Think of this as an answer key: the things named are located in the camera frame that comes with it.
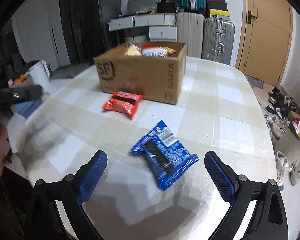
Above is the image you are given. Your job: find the wooden door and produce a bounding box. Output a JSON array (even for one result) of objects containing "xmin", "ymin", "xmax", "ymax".
[{"xmin": 236, "ymin": 0, "xmax": 293, "ymax": 87}]

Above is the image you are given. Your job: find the brown cardboard SF box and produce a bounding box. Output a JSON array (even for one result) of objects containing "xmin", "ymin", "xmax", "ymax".
[{"xmin": 94, "ymin": 41, "xmax": 187, "ymax": 105}]

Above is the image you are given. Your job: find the red cookie packet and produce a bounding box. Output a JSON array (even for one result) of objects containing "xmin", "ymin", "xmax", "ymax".
[{"xmin": 102, "ymin": 91, "xmax": 143, "ymax": 119}]

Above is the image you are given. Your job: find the white red small snack bag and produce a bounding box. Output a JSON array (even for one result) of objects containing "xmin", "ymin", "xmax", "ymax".
[{"xmin": 142, "ymin": 46, "xmax": 176, "ymax": 57}]

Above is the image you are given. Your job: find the black cabinet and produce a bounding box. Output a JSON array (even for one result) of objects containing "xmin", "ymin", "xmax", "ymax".
[{"xmin": 59, "ymin": 0, "xmax": 121, "ymax": 64}]

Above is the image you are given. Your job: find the beige suitcase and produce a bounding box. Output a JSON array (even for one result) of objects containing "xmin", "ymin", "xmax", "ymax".
[{"xmin": 177, "ymin": 12, "xmax": 205, "ymax": 59}]

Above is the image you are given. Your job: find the grey oval mirror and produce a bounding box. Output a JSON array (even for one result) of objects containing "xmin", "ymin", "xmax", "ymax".
[{"xmin": 127, "ymin": 0, "xmax": 160, "ymax": 15}]

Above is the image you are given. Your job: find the pile of shoes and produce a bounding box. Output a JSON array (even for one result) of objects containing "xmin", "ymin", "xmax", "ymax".
[{"xmin": 265, "ymin": 87, "xmax": 300, "ymax": 191}]

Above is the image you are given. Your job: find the silver grey suitcase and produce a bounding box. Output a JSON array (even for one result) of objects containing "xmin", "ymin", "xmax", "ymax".
[{"xmin": 202, "ymin": 18, "xmax": 235, "ymax": 65}]

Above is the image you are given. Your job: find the white drawer desk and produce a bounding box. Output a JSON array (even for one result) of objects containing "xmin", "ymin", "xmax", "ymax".
[{"xmin": 108, "ymin": 13, "xmax": 177, "ymax": 42}]

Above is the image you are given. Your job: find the blue cookie packet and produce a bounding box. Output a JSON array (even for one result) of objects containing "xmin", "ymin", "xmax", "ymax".
[{"xmin": 130, "ymin": 120, "xmax": 199, "ymax": 191}]

